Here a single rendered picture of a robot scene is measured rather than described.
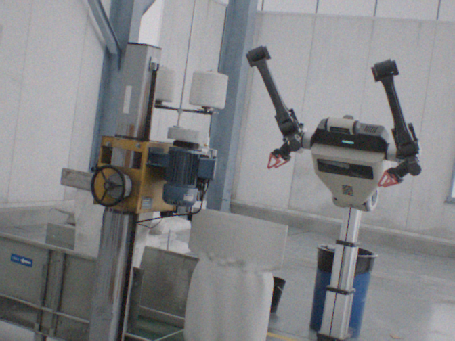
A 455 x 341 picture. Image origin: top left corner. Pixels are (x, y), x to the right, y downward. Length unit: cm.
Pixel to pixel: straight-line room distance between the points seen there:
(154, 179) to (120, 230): 27
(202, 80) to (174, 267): 119
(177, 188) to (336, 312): 123
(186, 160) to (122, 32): 646
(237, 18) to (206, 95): 912
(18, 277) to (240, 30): 890
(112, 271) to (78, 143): 607
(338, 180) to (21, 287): 174
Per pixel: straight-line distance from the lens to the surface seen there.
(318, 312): 546
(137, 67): 306
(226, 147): 1197
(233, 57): 1209
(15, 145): 825
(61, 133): 882
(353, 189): 358
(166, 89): 324
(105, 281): 314
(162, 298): 389
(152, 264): 390
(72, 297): 358
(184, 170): 298
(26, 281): 376
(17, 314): 382
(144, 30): 1006
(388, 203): 1126
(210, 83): 309
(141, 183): 301
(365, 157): 344
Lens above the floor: 143
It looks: 3 degrees down
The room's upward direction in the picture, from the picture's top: 8 degrees clockwise
